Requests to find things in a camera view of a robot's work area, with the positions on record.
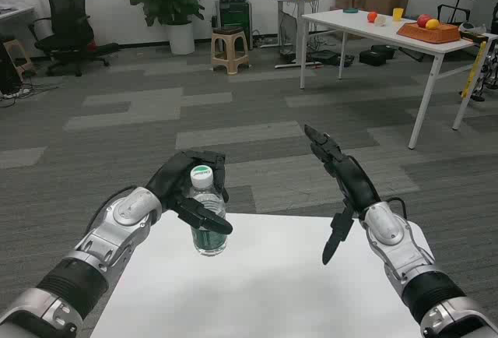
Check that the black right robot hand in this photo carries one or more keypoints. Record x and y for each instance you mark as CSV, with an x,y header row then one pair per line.
x,y
355,182

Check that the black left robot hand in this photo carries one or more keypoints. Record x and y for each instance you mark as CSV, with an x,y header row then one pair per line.
x,y
171,182

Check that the clear plastic water bottle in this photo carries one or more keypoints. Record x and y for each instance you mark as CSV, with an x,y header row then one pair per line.
x,y
208,213

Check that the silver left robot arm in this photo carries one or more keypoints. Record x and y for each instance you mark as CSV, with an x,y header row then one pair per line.
x,y
78,260

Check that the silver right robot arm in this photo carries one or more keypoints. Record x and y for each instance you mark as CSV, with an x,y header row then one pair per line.
x,y
412,264

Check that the black case on floor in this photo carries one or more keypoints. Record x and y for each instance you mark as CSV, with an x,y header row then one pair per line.
x,y
376,57

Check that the beige plastic stool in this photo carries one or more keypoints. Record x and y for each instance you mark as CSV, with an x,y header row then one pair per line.
x,y
229,50

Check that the white plant pot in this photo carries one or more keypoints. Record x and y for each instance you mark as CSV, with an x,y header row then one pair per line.
x,y
181,37

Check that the long white table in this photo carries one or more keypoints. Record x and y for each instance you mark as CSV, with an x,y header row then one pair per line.
x,y
389,34

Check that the yellow measuring stick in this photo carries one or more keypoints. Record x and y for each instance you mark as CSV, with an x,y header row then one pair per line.
x,y
473,70

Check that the orange woven basket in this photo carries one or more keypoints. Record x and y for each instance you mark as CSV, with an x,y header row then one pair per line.
x,y
428,32

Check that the teal plate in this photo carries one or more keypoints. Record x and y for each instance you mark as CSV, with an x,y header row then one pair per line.
x,y
351,11

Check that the yellow cup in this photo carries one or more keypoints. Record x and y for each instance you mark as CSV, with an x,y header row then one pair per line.
x,y
397,14

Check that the red apple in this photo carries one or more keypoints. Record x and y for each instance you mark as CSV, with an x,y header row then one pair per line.
x,y
423,20

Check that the yellow lemon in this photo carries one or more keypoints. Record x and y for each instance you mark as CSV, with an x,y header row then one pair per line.
x,y
432,24

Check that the black green computer tower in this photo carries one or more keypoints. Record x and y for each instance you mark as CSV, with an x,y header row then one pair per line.
x,y
234,15

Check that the small white desk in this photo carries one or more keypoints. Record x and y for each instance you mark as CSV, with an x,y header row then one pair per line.
x,y
292,15

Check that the white power strip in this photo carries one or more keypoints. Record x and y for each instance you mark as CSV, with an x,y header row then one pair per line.
x,y
15,93

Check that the black office chair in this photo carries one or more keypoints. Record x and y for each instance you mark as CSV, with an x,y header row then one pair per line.
x,y
68,22

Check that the wooden stool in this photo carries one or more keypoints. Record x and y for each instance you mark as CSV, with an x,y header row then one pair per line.
x,y
18,56

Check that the white desk with papers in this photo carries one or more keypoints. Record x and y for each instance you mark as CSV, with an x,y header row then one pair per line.
x,y
11,13

